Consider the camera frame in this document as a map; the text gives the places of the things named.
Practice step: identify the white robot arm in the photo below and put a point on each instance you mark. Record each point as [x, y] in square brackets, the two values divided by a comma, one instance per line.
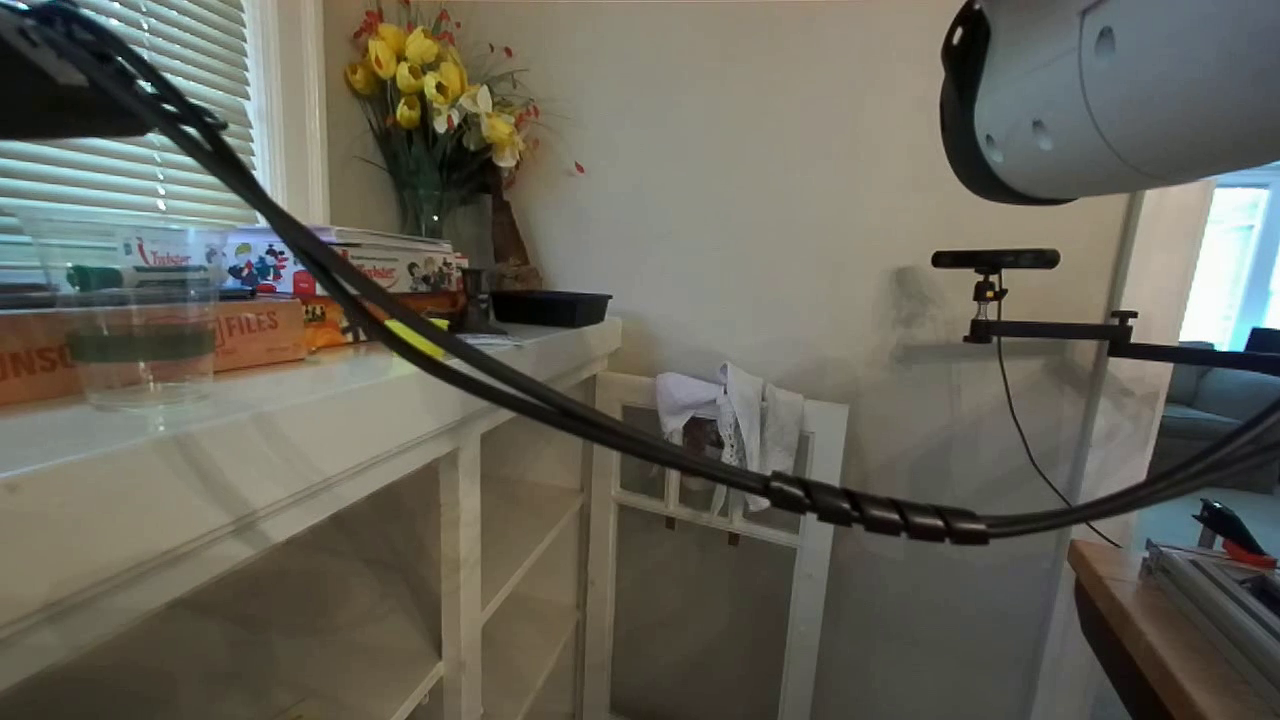
[1132, 94]

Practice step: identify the black shallow box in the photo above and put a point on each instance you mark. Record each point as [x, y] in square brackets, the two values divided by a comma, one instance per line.
[554, 308]

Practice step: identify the orange printed game box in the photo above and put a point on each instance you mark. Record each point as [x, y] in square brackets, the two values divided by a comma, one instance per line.
[442, 304]

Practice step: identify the white printed game box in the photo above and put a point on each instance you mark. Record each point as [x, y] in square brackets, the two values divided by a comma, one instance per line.
[400, 265]

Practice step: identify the long orange cardboard box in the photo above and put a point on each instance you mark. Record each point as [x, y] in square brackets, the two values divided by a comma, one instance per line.
[262, 335]

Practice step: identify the white cloth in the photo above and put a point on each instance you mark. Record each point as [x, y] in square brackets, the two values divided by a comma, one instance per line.
[747, 415]

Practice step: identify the small dark-filled glass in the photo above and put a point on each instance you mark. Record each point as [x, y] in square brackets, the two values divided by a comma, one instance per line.
[480, 304]

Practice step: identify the yellow and white flower bouquet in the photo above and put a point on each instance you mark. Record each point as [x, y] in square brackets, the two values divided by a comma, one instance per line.
[424, 82]

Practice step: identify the white shelf cabinet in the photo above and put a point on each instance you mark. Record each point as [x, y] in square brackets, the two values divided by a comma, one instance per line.
[265, 442]

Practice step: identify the clear plastic cup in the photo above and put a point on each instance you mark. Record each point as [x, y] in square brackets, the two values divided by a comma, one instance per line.
[186, 340]
[87, 344]

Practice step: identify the grey sofa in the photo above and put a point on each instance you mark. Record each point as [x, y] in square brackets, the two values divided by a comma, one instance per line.
[1215, 415]

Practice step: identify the brown wooden table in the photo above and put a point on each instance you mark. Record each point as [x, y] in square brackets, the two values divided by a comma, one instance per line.
[1147, 643]

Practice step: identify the white window blind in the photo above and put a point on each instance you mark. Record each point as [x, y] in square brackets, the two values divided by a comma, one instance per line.
[83, 182]

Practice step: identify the red and black tool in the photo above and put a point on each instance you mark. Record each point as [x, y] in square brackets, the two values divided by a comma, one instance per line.
[1227, 527]

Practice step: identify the grey metal rails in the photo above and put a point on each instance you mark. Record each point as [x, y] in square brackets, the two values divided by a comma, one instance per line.
[1223, 594]

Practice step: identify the black stereo camera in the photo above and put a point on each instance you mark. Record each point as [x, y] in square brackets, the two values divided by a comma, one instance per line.
[995, 256]

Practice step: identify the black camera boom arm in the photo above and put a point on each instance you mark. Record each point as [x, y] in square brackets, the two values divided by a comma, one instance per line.
[1053, 331]

